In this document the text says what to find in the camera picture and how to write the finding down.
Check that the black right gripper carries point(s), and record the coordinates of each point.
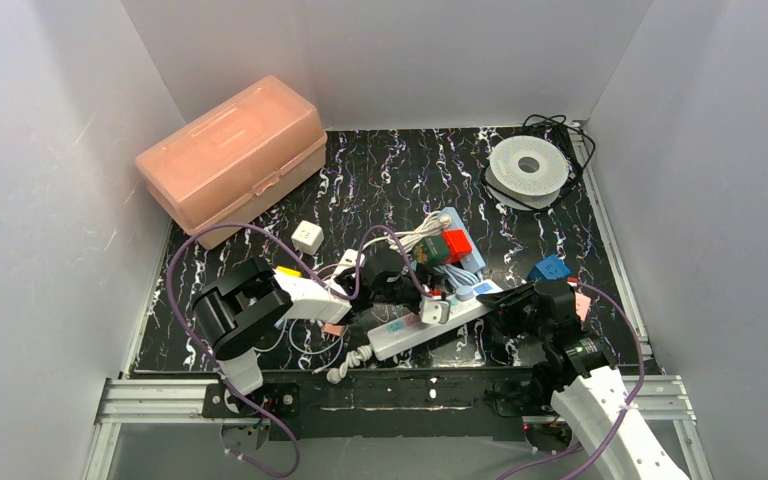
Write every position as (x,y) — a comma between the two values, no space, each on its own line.
(513,307)

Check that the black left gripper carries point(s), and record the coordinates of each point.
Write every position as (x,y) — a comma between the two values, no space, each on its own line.
(404,285)

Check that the blue cube adapter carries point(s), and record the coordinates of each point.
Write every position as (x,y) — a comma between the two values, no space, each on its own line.
(549,268)

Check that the large white power strip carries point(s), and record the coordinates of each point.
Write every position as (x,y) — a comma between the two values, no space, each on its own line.
(409,331)

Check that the pink charger plug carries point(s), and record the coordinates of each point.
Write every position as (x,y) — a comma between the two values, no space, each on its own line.
(334,329)
(582,305)

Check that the white cube adapter orange logo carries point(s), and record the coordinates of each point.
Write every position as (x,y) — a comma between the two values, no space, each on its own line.
(307,238)

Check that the small white USB power strip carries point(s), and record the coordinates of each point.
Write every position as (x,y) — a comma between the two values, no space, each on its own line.
(348,263)

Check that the yellow cube socket adapter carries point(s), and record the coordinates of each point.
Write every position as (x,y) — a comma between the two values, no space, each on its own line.
(288,271)

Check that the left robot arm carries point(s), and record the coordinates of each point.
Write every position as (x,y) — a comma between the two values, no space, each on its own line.
(242,307)

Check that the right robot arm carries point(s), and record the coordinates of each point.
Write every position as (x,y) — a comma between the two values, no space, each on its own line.
(579,380)

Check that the red cube plug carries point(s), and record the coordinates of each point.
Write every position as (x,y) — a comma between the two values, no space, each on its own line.
(458,245)

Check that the dark green cube adapter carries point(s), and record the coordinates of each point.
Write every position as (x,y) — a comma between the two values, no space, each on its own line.
(431,251)

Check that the light blue power strip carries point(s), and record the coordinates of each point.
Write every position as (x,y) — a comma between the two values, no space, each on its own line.
(465,265)

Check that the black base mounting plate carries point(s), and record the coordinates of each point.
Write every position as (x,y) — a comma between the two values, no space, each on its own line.
(389,403)

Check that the white LED strip reel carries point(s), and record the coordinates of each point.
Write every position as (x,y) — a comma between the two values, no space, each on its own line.
(526,172)

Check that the pink translucent storage box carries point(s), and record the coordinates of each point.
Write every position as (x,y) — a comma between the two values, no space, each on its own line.
(236,161)

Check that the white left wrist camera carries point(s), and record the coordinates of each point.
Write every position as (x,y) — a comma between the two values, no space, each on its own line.
(434,310)

